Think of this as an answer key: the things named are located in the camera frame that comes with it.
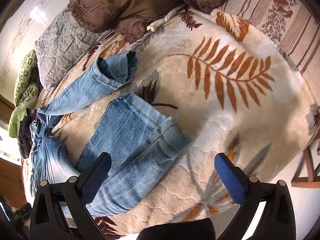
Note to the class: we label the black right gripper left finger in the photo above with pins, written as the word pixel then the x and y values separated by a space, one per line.
pixel 47 218

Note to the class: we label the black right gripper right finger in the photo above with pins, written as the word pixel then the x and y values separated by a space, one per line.
pixel 278 218

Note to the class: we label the light blue denim jeans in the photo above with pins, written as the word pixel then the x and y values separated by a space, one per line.
pixel 142 142

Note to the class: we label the dark grey denim garment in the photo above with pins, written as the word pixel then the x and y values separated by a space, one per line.
pixel 26 132

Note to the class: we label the lime green garment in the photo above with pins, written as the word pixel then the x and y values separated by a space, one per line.
pixel 18 115

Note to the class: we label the green patterned cloth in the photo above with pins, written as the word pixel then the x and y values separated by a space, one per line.
pixel 27 85

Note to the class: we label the cream leaf-pattern blanket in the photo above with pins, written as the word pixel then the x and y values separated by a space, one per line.
pixel 227 86

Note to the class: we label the grey quilted pillow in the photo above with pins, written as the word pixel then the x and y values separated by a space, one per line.
pixel 62 45

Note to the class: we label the striped floral bedsheet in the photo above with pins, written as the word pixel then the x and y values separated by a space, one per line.
pixel 290 25

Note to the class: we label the brown ruffled garment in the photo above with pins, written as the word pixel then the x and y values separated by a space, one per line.
pixel 129 18

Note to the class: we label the wooden chair frame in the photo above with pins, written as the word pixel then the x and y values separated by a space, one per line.
pixel 312 179

